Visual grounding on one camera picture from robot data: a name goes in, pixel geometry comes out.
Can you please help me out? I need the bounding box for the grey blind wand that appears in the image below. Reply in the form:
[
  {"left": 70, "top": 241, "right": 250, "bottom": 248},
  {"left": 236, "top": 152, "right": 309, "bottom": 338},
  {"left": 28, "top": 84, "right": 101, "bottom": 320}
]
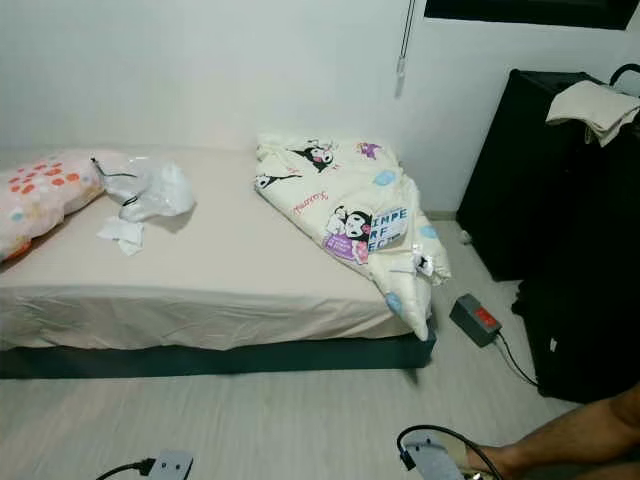
[{"left": 395, "top": 0, "right": 417, "bottom": 77}]

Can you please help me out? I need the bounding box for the white tissue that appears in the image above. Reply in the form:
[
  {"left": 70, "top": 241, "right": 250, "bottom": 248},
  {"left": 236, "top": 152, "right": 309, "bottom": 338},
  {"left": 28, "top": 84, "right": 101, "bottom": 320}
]
[{"left": 97, "top": 217, "right": 146, "bottom": 256}]

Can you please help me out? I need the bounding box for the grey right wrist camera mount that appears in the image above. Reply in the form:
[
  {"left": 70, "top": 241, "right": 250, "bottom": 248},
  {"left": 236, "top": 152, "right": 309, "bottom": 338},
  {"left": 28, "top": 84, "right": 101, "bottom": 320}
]
[{"left": 400, "top": 440, "right": 456, "bottom": 480}]

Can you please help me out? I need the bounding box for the black bag handle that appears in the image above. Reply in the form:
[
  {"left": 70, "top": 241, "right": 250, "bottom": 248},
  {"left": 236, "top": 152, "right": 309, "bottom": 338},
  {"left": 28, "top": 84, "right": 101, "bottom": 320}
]
[{"left": 609, "top": 63, "right": 640, "bottom": 91}]

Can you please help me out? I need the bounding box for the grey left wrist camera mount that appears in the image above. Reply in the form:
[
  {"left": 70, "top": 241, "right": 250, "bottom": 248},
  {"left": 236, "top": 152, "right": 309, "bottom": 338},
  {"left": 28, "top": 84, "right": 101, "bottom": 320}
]
[{"left": 150, "top": 450, "right": 195, "bottom": 480}]

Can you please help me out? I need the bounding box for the black power cable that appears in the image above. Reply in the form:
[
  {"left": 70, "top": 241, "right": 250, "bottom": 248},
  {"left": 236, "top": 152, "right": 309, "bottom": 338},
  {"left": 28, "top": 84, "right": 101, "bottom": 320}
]
[{"left": 495, "top": 332, "right": 539, "bottom": 387}]

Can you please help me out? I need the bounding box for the clear plastic bag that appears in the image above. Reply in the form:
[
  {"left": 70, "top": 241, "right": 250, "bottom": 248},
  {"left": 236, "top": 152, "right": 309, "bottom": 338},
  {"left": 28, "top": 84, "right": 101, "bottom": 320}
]
[{"left": 92, "top": 155, "right": 196, "bottom": 223}]

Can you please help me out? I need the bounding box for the bare person leg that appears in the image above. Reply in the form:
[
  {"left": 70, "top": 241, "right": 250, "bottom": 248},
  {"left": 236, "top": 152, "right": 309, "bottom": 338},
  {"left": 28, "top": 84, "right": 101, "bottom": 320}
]
[{"left": 465, "top": 388, "right": 640, "bottom": 480}]

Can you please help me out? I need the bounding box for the cream sheeted bed mattress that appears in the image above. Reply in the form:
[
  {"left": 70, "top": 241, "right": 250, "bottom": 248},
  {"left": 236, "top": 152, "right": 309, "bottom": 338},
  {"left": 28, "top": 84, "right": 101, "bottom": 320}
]
[{"left": 0, "top": 145, "right": 441, "bottom": 351}]

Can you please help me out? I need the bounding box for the pink dotted pillow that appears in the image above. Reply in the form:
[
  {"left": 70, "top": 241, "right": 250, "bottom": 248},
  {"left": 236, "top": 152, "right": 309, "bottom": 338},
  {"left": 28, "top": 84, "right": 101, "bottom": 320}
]
[{"left": 0, "top": 150, "right": 106, "bottom": 263}]

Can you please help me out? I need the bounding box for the beige folded cloth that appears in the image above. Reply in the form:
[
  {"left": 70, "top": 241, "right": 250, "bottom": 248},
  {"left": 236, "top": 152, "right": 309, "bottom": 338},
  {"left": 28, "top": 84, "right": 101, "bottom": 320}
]
[{"left": 546, "top": 80, "right": 640, "bottom": 147}]

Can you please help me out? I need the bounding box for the grey box red display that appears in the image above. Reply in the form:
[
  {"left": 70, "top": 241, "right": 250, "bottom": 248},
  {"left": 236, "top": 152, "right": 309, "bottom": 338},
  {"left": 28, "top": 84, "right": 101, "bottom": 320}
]
[{"left": 449, "top": 293, "right": 504, "bottom": 348}]

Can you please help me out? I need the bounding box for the dark window frame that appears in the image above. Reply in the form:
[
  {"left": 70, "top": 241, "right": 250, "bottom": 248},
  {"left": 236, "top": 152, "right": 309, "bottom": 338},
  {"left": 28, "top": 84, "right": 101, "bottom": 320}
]
[{"left": 424, "top": 0, "right": 639, "bottom": 31}]

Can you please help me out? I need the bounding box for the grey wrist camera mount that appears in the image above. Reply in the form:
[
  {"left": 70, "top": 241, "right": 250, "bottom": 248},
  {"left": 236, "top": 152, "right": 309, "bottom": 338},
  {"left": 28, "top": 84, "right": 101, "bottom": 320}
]
[
  {"left": 400, "top": 440, "right": 456, "bottom": 480},
  {"left": 150, "top": 450, "right": 195, "bottom": 480}
]

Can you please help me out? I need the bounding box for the black fabric suitcase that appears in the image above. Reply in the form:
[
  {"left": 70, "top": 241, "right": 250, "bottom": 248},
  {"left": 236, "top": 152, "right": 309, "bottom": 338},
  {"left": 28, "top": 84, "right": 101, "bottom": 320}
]
[{"left": 512, "top": 130, "right": 640, "bottom": 404}]

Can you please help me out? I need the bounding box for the white blue lettered book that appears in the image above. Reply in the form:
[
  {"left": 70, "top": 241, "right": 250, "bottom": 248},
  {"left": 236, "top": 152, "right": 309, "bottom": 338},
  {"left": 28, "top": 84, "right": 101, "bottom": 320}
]
[{"left": 365, "top": 207, "right": 411, "bottom": 253}]

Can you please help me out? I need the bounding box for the black cabinet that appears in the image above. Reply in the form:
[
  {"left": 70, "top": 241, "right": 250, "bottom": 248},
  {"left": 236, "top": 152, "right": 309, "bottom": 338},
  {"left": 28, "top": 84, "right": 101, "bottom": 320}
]
[{"left": 456, "top": 68, "right": 640, "bottom": 281}]

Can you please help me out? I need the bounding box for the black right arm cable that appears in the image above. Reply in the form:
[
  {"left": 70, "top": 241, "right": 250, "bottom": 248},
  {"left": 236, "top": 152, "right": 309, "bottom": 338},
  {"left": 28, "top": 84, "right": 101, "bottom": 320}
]
[{"left": 396, "top": 425, "right": 506, "bottom": 480}]

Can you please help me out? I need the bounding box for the cream cartoon print blanket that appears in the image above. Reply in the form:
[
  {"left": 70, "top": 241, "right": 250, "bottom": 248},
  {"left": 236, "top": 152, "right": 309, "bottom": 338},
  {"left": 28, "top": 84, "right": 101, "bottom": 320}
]
[{"left": 255, "top": 133, "right": 451, "bottom": 341}]

